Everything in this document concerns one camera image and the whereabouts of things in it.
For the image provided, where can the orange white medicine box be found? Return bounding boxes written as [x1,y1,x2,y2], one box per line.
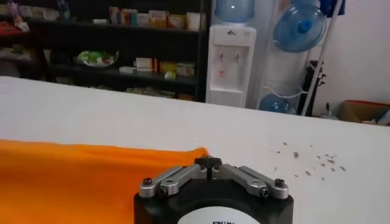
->
[166,13,186,30]

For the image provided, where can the orange t-shirt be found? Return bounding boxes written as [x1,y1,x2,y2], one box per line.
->
[0,139,210,224]

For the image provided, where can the pink medicine box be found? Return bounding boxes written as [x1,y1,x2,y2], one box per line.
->
[108,6,120,25]

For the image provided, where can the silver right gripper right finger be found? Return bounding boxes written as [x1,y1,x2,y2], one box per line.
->
[208,156,290,200]

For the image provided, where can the blue water jug with label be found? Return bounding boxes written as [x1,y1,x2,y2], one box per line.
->
[213,0,255,24]

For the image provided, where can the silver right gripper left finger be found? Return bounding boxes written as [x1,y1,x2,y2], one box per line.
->
[138,156,210,199]

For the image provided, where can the small dark crumbs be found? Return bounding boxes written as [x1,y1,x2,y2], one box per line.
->
[272,141,347,181]

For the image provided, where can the white paper cup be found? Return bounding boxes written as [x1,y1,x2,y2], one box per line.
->
[185,12,207,32]

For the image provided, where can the black item hanging on rack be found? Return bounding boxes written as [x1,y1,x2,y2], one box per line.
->
[296,60,327,117]

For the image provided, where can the white water dispenser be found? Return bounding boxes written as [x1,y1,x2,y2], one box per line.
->
[205,24,258,109]

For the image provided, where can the black shelf unit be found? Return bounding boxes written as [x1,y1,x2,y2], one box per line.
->
[0,0,211,103]

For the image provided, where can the bowl of green packets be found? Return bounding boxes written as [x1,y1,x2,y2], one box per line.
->
[74,49,120,68]

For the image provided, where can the pink drink bottle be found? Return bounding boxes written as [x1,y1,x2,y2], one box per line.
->
[7,0,21,19]

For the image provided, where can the yellow green medicine box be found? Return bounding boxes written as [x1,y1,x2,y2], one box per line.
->
[159,61,178,72]

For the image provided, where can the yellow orange medicine box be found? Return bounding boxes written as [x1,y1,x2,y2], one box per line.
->
[147,10,168,29]

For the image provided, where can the red orange medicine box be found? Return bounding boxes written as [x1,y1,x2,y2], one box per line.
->
[119,8,138,26]

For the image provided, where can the cardboard box with red rim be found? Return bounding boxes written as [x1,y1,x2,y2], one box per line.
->
[336,99,390,127]

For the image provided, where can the teal white medicine box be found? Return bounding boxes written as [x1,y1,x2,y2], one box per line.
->
[131,12,150,27]

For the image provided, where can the white red medicine box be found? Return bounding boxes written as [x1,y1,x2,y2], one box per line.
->
[135,57,158,72]

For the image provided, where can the pale medicine box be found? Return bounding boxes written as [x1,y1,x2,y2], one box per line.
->
[176,61,196,77]

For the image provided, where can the blue drink bottle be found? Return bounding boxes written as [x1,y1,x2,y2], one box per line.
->
[57,0,72,21]

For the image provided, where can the dark blue cloth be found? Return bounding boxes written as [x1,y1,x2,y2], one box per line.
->
[319,0,347,18]

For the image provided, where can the white metal jug rack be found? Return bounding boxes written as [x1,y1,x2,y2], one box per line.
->
[252,0,344,117]

